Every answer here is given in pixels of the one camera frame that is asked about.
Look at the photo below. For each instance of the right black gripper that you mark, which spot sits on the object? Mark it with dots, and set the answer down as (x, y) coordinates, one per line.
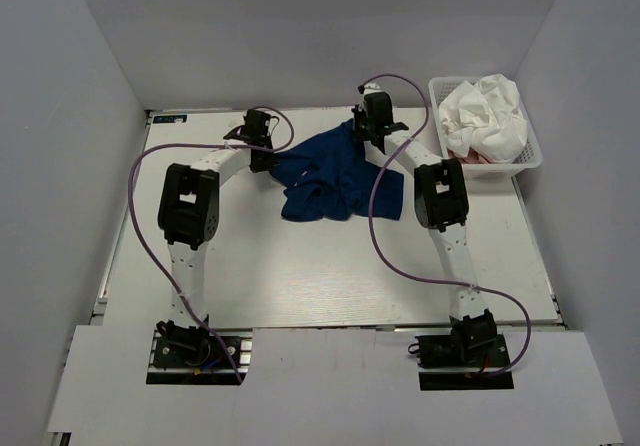
(359, 110)

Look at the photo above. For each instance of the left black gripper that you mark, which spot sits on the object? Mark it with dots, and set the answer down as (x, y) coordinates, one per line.
(270, 162)

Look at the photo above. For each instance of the white plastic basket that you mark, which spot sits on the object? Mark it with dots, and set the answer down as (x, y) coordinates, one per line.
(440, 88)

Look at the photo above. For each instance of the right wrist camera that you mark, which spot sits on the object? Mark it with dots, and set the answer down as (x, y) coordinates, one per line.
(368, 88)

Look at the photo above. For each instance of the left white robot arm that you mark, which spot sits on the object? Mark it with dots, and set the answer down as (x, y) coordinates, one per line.
(189, 212)

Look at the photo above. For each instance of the blue t shirt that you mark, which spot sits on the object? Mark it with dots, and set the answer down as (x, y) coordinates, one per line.
(328, 177)

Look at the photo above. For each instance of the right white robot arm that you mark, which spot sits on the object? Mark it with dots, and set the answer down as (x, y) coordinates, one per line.
(441, 206)

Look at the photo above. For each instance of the white t shirt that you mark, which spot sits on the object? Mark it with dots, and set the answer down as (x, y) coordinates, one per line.
(485, 116)

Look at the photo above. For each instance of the blue table label sticker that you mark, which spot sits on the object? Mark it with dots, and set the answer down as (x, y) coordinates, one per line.
(170, 119)

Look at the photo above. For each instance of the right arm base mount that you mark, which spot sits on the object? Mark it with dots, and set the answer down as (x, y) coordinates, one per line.
(442, 368)

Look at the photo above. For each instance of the pink t shirt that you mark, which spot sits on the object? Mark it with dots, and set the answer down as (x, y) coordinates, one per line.
(472, 158)

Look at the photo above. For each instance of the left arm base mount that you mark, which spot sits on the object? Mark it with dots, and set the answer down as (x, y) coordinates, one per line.
(193, 357)

